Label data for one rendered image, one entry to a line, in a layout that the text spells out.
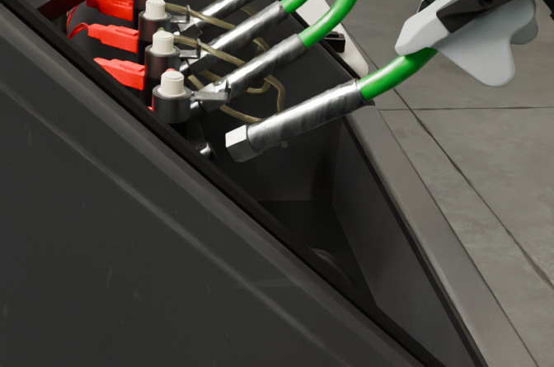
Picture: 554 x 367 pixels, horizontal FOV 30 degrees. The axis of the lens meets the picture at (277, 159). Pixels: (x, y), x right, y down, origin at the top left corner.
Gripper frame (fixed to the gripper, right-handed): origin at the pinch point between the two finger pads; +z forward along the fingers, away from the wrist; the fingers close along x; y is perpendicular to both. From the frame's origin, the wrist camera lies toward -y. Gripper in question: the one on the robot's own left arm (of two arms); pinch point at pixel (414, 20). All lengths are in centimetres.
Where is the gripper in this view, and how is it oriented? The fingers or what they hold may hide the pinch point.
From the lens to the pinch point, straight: 62.2
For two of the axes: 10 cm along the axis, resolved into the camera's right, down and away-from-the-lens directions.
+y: 6.6, 7.3, 1.8
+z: -6.1, 3.8, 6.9
